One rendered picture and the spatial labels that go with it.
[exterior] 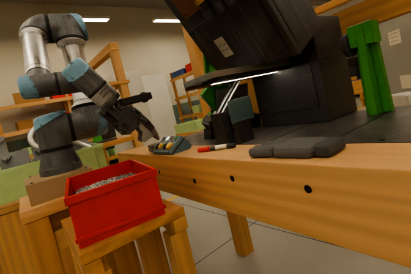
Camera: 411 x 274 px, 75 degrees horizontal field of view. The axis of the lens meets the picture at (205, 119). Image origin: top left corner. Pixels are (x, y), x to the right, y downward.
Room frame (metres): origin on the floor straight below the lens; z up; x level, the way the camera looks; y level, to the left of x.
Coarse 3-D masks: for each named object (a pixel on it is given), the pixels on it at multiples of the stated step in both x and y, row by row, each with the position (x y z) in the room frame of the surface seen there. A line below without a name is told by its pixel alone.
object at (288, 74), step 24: (336, 24) 0.94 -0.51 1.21; (312, 48) 0.86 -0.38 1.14; (336, 48) 0.92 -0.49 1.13; (288, 72) 0.95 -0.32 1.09; (312, 72) 0.88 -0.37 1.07; (336, 72) 0.90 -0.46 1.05; (264, 96) 1.05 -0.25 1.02; (288, 96) 0.96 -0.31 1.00; (312, 96) 0.89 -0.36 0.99; (336, 96) 0.88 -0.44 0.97; (264, 120) 1.08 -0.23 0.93; (288, 120) 0.99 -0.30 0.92; (312, 120) 0.91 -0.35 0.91
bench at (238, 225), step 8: (232, 216) 1.74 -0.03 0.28; (240, 216) 1.75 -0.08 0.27; (232, 224) 1.76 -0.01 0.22; (240, 224) 1.74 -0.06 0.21; (152, 232) 1.41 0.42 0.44; (160, 232) 1.43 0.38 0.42; (232, 232) 1.78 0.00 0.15; (240, 232) 1.73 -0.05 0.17; (248, 232) 1.77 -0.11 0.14; (160, 240) 1.43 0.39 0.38; (240, 240) 1.72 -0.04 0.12; (248, 240) 1.76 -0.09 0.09; (160, 248) 1.42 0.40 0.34; (240, 248) 1.74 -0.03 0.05; (248, 248) 1.75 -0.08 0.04; (160, 256) 1.41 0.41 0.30; (160, 264) 1.41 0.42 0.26; (168, 264) 1.43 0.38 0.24; (168, 272) 1.43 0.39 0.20
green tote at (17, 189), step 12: (96, 144) 1.74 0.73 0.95; (84, 156) 1.56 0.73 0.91; (96, 156) 1.59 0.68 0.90; (0, 168) 1.68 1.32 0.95; (12, 168) 1.38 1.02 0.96; (24, 168) 1.41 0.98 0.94; (36, 168) 1.44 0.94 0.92; (96, 168) 1.59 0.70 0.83; (0, 180) 1.35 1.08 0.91; (12, 180) 1.38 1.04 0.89; (0, 192) 1.35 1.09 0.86; (12, 192) 1.37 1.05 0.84; (24, 192) 1.40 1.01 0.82; (0, 204) 1.34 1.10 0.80
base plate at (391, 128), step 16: (352, 112) 0.93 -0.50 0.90; (400, 112) 0.74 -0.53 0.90; (256, 128) 1.10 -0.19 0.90; (272, 128) 0.99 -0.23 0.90; (288, 128) 0.91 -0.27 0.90; (304, 128) 0.84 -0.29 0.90; (320, 128) 0.77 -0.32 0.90; (336, 128) 0.72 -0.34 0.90; (352, 128) 0.68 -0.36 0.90; (368, 128) 0.63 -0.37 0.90; (384, 128) 0.60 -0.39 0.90; (400, 128) 0.57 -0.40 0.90; (192, 144) 1.08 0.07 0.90; (208, 144) 0.98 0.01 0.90; (240, 144) 0.83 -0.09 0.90; (256, 144) 0.77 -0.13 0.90
